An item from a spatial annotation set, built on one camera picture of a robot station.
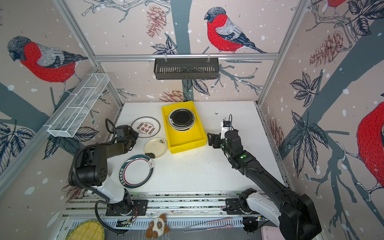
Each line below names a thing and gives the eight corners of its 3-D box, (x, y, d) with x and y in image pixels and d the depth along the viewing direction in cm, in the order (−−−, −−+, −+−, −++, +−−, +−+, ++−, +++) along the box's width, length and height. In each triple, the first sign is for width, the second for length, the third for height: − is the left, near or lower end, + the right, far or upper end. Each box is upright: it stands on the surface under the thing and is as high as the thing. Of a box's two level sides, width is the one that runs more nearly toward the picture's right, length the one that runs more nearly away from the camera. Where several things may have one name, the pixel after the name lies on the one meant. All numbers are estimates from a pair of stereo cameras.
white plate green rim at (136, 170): (115, 188, 81) (113, 187, 80) (126, 155, 94) (125, 154, 93) (149, 188, 82) (148, 187, 80) (156, 155, 94) (155, 154, 93)
